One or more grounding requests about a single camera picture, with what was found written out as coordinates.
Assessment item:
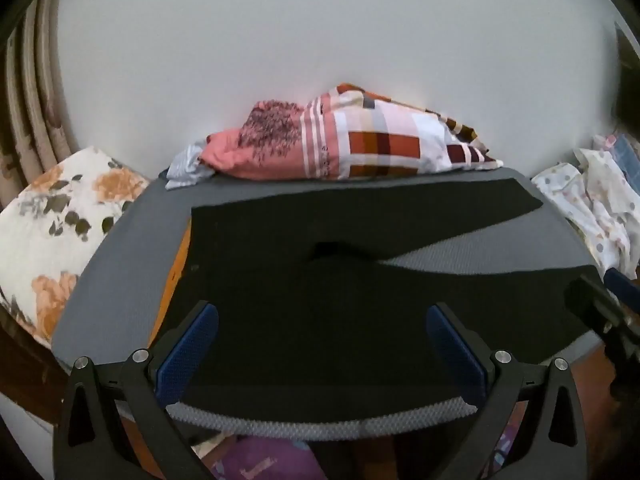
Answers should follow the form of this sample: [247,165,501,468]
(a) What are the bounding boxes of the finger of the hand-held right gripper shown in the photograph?
[603,268,640,312]
[565,276,626,332]

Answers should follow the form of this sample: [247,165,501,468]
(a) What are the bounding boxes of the blue folded cloth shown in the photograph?
[612,135,640,187]

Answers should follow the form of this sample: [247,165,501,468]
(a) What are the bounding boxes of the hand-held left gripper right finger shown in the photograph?
[425,302,589,480]

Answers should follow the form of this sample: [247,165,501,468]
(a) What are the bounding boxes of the black pants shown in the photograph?
[155,177,608,426]

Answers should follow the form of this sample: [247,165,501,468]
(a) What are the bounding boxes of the dark wooden bed frame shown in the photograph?
[0,309,67,427]

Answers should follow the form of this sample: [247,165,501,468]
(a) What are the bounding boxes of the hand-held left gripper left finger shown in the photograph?
[52,300,221,480]

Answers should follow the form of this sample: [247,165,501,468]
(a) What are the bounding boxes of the white polka dot cloth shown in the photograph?
[530,147,640,281]

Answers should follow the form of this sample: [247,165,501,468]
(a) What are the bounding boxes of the white and blue crumpled cloth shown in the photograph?
[165,142,217,190]

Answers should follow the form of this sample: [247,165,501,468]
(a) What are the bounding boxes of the pink checked pillow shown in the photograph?
[199,82,505,181]

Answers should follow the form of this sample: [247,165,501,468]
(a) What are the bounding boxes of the grey mesh mat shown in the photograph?
[50,166,607,441]

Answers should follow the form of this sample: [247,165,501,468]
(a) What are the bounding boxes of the beige patterned curtain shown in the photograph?
[0,0,79,202]

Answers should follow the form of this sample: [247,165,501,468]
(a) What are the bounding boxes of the white floral pillow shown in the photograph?
[0,146,151,347]

